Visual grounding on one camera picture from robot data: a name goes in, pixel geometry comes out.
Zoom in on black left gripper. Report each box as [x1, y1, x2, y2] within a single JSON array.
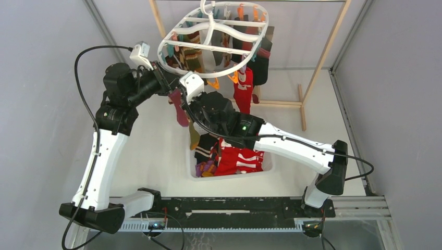
[[127, 61, 184, 107]]

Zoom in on olive and orange sock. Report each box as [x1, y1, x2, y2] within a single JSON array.
[[188, 118, 200, 150]]

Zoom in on white round clip hanger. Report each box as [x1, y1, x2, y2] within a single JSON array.
[[157, 1, 269, 79]]

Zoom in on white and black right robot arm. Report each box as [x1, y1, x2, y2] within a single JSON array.
[[182, 92, 348, 217]]

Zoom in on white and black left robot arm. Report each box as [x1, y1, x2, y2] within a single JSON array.
[[59, 62, 180, 234]]

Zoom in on orange clothespin clip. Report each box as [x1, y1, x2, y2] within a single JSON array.
[[206, 78, 220, 90], [227, 71, 239, 84]]

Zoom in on pink and purple hanging sock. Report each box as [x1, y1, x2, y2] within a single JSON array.
[[168, 89, 189, 127]]

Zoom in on black sock in basket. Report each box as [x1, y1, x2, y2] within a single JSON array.
[[194, 133, 219, 164]]

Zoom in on brown striped hanging sock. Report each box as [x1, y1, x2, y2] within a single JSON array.
[[179, 32, 204, 73]]

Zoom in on red santa hanging sock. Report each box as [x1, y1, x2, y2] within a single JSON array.
[[234, 67, 253, 114]]

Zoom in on grey hanging sock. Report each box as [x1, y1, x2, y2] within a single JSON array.
[[208, 30, 224, 71]]

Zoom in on red santa sock in basket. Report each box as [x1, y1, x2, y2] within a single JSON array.
[[214, 138, 241, 176]]

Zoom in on red white striped sock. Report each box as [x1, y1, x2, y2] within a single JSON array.
[[236, 148, 264, 173]]

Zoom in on black hanging sock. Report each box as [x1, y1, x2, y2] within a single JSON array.
[[247, 26, 275, 86]]

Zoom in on white plastic laundry basket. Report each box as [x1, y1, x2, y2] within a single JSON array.
[[186, 122, 275, 181]]

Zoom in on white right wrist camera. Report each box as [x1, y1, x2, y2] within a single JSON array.
[[179, 71, 204, 104]]

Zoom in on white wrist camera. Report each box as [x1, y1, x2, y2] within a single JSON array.
[[179, 71, 204, 104], [129, 41, 153, 70]]

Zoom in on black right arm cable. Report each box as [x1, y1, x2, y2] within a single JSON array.
[[179, 96, 375, 250]]

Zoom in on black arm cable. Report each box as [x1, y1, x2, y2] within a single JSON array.
[[61, 45, 134, 250], [179, 96, 375, 250]]

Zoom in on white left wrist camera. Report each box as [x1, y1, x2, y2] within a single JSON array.
[[129, 41, 153, 70]]

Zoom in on wooden drying rack frame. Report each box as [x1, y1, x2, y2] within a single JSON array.
[[148, 0, 352, 132]]

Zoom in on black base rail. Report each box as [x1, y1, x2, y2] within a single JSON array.
[[135, 196, 336, 230]]

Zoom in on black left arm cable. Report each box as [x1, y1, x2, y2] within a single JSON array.
[[61, 45, 134, 250]]

